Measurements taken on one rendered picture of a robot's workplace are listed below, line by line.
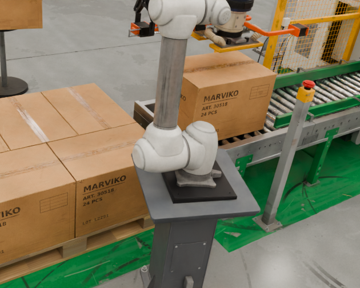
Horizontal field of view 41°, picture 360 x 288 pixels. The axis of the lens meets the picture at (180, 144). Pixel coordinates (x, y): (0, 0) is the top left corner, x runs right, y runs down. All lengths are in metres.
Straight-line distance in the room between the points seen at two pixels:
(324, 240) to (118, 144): 1.49
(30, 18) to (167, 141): 2.47
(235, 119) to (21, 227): 1.38
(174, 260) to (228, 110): 0.99
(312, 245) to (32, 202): 1.78
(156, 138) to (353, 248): 1.83
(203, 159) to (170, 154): 0.18
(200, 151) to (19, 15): 2.48
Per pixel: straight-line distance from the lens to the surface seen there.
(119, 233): 3.01
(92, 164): 2.66
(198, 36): 2.87
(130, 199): 2.82
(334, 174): 4.04
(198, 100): 2.71
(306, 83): 2.78
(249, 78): 2.91
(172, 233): 2.30
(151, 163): 1.98
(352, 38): 4.70
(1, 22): 4.18
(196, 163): 2.11
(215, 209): 2.13
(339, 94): 4.06
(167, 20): 1.82
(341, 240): 3.41
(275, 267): 3.05
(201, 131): 2.08
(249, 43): 2.89
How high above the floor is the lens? 2.08
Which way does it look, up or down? 32 degrees down
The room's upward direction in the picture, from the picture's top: 9 degrees clockwise
